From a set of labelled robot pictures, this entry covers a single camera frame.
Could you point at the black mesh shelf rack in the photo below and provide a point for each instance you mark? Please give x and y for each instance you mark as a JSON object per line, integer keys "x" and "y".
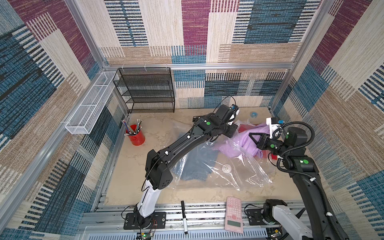
{"x": 146, "y": 90}

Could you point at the blue garment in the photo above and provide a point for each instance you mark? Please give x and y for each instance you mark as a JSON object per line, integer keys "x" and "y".
{"x": 198, "y": 164}

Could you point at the red trousers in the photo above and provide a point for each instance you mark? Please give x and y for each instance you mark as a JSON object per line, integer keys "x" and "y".
{"x": 243, "y": 139}

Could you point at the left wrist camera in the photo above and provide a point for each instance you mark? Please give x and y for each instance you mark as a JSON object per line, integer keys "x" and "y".
{"x": 236, "y": 111}

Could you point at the clear plastic vacuum bag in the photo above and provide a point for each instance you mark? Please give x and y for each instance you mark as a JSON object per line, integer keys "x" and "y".
{"x": 239, "y": 173}

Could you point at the lilac garment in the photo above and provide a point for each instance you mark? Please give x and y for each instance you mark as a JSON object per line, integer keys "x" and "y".
{"x": 230, "y": 146}

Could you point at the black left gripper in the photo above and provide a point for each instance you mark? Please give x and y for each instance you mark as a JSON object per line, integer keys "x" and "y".
{"x": 233, "y": 130}

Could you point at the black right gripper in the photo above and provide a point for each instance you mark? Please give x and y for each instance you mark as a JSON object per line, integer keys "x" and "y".
{"x": 264, "y": 142}

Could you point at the red pen cup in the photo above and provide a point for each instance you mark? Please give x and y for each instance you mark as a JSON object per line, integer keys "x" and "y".
{"x": 138, "y": 139}

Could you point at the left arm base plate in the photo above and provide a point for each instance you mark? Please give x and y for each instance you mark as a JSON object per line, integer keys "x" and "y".
{"x": 156, "y": 220}

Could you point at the aluminium front rail frame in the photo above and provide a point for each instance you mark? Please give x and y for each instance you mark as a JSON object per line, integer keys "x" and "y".
{"x": 206, "y": 221}

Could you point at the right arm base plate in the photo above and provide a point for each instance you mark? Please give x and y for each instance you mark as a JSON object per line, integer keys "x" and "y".
{"x": 255, "y": 217}

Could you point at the pens in cup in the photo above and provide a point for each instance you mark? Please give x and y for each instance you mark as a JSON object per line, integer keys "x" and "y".
{"x": 132, "y": 130}

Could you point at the pink calculator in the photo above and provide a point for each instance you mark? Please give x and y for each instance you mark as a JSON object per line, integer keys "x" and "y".
{"x": 233, "y": 216}

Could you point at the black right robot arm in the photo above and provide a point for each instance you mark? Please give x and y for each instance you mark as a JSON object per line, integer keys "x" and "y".
{"x": 288, "y": 141}

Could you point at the white wire wall basket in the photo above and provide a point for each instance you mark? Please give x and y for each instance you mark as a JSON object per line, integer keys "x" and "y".
{"x": 87, "y": 113}

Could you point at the black marker pen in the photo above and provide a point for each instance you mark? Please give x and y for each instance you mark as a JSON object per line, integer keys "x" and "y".
{"x": 185, "y": 225}

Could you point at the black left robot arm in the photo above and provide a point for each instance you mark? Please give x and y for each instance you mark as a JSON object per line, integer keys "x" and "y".
{"x": 159, "y": 164}

